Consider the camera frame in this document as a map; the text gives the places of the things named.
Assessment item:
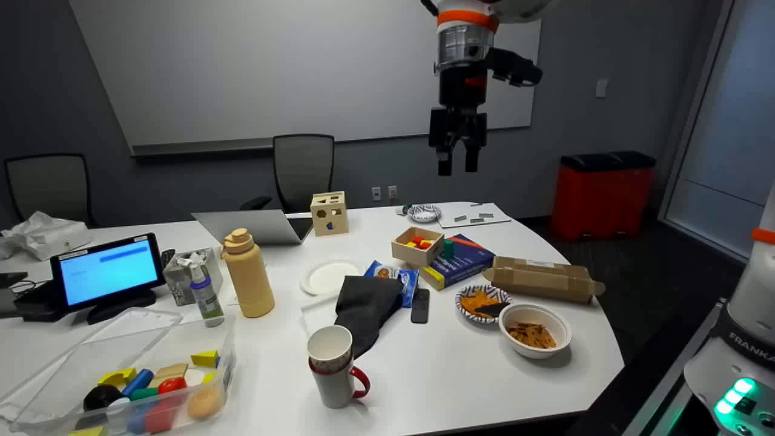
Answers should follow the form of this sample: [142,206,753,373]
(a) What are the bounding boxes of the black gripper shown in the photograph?
[427,61,493,180]

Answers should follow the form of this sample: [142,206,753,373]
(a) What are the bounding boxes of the patterned bowl with chips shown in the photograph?
[453,284,515,329]

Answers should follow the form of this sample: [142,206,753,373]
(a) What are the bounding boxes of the white bowl with snacks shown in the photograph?
[496,300,576,362]

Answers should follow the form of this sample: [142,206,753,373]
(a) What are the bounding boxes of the grey flat strips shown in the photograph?
[448,208,515,233]

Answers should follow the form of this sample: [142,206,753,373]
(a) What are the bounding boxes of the blue book box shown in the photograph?
[420,233,499,293]

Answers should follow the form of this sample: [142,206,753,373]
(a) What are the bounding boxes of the blue snack bag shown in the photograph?
[362,258,421,311]

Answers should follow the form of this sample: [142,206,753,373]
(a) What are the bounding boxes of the wooden shape sorter cube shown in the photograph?
[307,190,351,237]

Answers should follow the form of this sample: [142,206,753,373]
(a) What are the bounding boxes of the brown cardboard box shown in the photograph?
[482,254,608,307]

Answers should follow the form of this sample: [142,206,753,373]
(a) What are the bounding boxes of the red waste bin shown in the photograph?
[550,151,660,244]

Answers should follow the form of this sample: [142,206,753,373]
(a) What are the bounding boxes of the grey mesh office chair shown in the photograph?
[2,153,97,229]
[241,130,339,216]

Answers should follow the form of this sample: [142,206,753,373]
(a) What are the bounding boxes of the white round plate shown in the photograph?
[298,258,363,300]

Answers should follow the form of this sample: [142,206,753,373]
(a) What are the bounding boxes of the black cloth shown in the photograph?
[333,275,407,362]

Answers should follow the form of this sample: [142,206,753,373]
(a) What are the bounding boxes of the grey laptop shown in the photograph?
[191,206,315,247]

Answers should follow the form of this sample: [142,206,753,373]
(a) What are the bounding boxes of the tan yellow bottle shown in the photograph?
[220,225,280,321]

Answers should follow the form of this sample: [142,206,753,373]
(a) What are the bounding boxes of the glass door panel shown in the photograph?
[657,0,775,265]

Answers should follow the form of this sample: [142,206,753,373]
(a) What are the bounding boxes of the small white spray bottle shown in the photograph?
[186,260,229,329]

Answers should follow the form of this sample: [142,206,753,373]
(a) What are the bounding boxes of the grey carton box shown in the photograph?
[162,247,226,307]

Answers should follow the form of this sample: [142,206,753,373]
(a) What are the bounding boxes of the clear plastic bin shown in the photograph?
[0,321,238,436]

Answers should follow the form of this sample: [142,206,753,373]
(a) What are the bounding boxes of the yellow triangular block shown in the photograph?
[189,346,223,371]

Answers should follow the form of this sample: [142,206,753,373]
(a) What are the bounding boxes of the orange toy egg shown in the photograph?
[184,382,229,425]

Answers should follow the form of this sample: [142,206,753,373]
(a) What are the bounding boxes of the tan wooden block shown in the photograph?
[150,362,191,388]

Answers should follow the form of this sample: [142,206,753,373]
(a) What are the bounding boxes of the small red block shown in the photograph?
[155,376,191,397]

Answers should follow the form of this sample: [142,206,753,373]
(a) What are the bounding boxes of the black tablet with lit screen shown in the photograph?
[50,233,168,313]

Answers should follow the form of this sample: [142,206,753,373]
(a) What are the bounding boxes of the blue cylinder block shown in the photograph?
[121,367,157,401]

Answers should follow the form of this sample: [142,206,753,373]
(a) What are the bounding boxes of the green block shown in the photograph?
[126,385,162,404]

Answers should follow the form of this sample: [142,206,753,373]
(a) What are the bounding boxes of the large red block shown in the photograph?
[144,401,182,436]

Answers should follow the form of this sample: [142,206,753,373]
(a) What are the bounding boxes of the white crumpled plastic bag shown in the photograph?
[0,208,92,265]

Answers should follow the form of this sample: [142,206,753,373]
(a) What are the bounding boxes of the black block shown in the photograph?
[81,382,125,414]

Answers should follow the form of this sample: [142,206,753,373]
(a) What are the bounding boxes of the clear plastic bin lid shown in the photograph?
[0,306,184,407]

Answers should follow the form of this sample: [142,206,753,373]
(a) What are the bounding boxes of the black tablet stand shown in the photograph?
[0,250,177,328]

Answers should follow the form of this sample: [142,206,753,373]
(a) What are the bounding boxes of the white wall whiteboard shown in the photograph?
[69,0,546,158]

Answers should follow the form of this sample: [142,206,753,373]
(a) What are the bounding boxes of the white mug red handle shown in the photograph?
[305,322,373,411]

